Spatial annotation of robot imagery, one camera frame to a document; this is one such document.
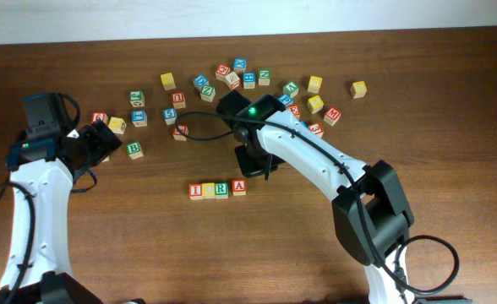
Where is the red A block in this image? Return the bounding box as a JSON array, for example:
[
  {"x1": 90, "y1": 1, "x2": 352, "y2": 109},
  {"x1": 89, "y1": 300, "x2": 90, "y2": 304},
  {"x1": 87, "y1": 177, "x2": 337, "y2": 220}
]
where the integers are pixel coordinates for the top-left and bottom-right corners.
[{"x1": 232, "y1": 179, "x2": 247, "y2": 196}]

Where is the green R block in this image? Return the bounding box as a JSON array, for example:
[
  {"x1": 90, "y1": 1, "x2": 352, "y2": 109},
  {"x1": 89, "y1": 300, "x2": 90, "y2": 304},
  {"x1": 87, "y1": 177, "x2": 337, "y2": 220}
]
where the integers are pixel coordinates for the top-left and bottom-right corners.
[{"x1": 215, "y1": 182, "x2": 229, "y2": 199}]

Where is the yellow C block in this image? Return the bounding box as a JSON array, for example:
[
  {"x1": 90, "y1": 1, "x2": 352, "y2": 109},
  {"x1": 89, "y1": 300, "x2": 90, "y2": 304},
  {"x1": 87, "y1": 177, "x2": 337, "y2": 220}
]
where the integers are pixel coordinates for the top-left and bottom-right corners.
[{"x1": 202, "y1": 182, "x2": 216, "y2": 199}]

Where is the red I block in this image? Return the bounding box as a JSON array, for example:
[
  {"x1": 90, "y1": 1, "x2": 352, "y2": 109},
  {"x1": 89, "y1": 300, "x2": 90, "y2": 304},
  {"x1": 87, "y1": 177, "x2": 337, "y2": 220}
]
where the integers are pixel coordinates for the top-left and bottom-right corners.
[{"x1": 188, "y1": 183, "x2": 203, "y2": 200}]

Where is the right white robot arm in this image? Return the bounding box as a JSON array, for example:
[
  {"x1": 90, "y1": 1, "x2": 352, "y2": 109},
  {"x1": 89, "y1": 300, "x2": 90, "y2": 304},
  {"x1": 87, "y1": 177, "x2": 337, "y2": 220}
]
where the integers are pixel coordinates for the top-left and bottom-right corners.
[{"x1": 216, "y1": 90, "x2": 414, "y2": 303}]

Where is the blue H block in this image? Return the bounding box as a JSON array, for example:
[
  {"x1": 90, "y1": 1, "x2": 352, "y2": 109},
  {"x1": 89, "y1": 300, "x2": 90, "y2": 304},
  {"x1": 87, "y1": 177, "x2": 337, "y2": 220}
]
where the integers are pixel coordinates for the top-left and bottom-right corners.
[{"x1": 243, "y1": 73, "x2": 256, "y2": 90}]

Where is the red and wood block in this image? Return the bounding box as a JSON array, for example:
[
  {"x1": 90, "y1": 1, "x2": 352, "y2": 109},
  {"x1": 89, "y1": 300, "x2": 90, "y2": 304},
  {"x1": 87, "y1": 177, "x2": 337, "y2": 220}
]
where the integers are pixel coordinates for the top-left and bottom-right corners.
[{"x1": 225, "y1": 72, "x2": 240, "y2": 90}]

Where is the green Z block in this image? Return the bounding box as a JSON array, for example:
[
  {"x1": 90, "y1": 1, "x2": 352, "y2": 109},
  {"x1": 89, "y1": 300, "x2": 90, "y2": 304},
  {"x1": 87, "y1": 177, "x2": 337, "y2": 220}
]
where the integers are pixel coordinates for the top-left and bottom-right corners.
[{"x1": 200, "y1": 85, "x2": 216, "y2": 102}]

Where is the blue P block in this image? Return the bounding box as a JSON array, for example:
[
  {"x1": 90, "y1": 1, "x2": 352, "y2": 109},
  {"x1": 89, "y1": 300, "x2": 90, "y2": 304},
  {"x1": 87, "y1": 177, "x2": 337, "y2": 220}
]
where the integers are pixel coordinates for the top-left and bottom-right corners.
[{"x1": 278, "y1": 94, "x2": 293, "y2": 106}]

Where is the green N block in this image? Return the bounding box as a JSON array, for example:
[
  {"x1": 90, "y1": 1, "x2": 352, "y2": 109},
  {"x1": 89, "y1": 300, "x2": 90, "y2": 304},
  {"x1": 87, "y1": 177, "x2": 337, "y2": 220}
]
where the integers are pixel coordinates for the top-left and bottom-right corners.
[{"x1": 258, "y1": 69, "x2": 270, "y2": 86}]

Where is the red E block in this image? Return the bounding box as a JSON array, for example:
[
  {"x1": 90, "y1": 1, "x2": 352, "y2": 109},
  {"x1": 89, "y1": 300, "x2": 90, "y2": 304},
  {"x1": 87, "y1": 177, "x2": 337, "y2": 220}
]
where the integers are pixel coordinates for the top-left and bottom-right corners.
[{"x1": 287, "y1": 105, "x2": 301, "y2": 120}]

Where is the red C block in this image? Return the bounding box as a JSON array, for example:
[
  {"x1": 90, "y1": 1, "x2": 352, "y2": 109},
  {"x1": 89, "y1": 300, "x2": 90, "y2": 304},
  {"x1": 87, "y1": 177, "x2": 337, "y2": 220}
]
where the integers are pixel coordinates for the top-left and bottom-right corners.
[{"x1": 215, "y1": 63, "x2": 231, "y2": 82}]

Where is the blue X block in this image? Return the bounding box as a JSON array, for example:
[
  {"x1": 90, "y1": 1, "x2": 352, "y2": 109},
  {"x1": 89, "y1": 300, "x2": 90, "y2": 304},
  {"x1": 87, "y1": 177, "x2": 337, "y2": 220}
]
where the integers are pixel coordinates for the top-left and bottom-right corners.
[{"x1": 233, "y1": 57, "x2": 247, "y2": 73}]

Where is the red 6 block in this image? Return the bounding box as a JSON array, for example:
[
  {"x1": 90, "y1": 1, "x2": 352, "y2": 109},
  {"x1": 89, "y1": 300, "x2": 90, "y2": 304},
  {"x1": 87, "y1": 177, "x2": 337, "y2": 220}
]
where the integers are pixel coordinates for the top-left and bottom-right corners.
[{"x1": 91, "y1": 111, "x2": 109, "y2": 125}]

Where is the green V block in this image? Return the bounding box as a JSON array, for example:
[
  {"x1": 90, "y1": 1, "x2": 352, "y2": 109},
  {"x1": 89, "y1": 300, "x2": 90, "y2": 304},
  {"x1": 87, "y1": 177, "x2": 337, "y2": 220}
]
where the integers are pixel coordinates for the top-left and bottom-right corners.
[{"x1": 283, "y1": 81, "x2": 299, "y2": 98}]

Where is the blue D block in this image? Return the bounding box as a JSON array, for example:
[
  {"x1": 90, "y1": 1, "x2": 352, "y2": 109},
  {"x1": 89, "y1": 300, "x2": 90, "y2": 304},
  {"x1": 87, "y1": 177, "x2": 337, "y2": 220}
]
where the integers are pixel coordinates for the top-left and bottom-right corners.
[{"x1": 194, "y1": 74, "x2": 209, "y2": 91}]

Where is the red U block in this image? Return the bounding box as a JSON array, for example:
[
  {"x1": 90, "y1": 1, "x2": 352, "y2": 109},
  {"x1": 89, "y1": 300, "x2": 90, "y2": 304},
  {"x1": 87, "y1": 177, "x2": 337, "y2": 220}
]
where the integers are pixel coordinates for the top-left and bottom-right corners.
[{"x1": 171, "y1": 92, "x2": 186, "y2": 109}]

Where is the red K block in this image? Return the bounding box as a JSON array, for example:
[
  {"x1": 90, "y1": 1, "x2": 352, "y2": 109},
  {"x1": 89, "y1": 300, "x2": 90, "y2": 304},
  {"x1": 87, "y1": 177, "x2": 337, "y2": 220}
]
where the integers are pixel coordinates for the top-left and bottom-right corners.
[{"x1": 172, "y1": 123, "x2": 188, "y2": 141}]

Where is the yellow block centre right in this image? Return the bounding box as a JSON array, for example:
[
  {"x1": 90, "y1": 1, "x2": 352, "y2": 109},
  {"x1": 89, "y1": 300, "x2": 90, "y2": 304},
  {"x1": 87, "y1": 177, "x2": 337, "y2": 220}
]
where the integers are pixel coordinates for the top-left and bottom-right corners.
[{"x1": 307, "y1": 95, "x2": 324, "y2": 114}]

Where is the red 3 block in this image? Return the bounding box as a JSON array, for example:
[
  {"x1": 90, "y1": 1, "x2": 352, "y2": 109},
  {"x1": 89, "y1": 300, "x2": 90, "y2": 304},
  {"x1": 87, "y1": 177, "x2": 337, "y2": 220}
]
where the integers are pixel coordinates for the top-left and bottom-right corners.
[{"x1": 308, "y1": 122, "x2": 325, "y2": 138}]

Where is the blue 5 block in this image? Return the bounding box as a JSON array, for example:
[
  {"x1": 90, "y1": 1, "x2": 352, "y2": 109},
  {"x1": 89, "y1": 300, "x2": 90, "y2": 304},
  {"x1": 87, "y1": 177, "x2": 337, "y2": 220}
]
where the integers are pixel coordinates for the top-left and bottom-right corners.
[{"x1": 162, "y1": 108, "x2": 178, "y2": 125}]

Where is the yellow block upper right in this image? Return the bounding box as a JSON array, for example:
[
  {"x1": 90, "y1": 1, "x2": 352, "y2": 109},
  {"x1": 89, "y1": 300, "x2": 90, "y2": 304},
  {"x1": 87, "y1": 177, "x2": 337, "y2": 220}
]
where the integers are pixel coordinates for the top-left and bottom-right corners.
[{"x1": 307, "y1": 75, "x2": 323, "y2": 94}]

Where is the yellow block upper left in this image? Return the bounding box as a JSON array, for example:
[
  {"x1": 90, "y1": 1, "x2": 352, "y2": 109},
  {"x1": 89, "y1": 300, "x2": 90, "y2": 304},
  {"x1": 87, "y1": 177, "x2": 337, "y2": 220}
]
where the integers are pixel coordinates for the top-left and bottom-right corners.
[{"x1": 160, "y1": 73, "x2": 176, "y2": 90}]

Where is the red M block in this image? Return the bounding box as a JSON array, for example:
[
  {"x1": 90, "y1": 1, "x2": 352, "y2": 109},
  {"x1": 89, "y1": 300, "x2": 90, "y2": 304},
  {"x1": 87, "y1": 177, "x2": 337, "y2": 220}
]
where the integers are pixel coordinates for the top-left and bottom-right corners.
[{"x1": 324, "y1": 106, "x2": 341, "y2": 126}]

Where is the green B block right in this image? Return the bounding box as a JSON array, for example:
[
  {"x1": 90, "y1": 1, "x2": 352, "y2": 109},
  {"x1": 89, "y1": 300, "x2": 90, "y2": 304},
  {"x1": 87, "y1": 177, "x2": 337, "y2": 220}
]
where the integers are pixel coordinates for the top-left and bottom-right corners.
[{"x1": 126, "y1": 141, "x2": 144, "y2": 160}]

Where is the blue I block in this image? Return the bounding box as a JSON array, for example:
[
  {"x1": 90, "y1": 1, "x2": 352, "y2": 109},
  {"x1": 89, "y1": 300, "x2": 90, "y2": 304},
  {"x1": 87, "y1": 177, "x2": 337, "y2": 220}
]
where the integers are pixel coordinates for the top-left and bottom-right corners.
[{"x1": 131, "y1": 110, "x2": 148, "y2": 128}]

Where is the green J block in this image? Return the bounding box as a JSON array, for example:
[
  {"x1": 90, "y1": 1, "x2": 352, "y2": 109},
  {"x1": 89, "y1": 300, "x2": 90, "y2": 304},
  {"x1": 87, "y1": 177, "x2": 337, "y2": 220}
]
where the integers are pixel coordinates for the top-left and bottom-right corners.
[{"x1": 129, "y1": 90, "x2": 145, "y2": 107}]

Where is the yellow block far right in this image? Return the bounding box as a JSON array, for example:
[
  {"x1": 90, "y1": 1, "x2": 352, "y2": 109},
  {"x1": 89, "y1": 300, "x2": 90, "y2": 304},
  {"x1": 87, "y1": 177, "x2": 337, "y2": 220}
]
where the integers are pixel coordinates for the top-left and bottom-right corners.
[{"x1": 350, "y1": 81, "x2": 368, "y2": 99}]

